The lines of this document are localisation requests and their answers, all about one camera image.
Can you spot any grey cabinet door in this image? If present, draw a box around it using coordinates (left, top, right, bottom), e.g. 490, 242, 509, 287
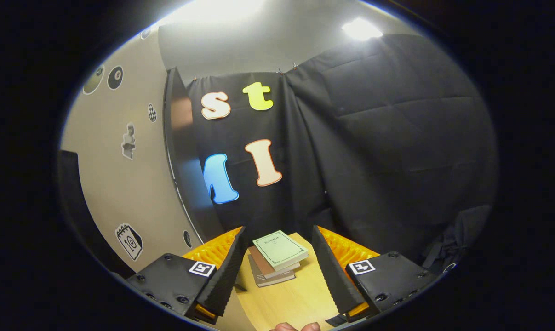
59, 27, 257, 331

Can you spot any narrow ceiling light panel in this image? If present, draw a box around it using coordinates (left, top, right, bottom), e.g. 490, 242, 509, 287
342, 17, 383, 41

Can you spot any brown book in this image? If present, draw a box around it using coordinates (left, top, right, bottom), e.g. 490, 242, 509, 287
248, 246, 301, 280

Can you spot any large ceiling light panel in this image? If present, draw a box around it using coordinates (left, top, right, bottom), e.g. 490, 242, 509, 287
158, 0, 269, 26

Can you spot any grey book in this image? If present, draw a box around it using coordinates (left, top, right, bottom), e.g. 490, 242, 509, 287
247, 255, 296, 288

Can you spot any black backdrop cloth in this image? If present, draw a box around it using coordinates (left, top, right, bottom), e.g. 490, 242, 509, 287
185, 34, 498, 276

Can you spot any green book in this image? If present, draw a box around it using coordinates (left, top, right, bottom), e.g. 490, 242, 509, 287
252, 230, 309, 272

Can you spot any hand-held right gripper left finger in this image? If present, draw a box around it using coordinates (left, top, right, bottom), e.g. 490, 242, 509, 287
126, 226, 248, 325

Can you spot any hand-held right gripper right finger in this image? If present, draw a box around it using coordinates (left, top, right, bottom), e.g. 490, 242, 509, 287
311, 225, 441, 323

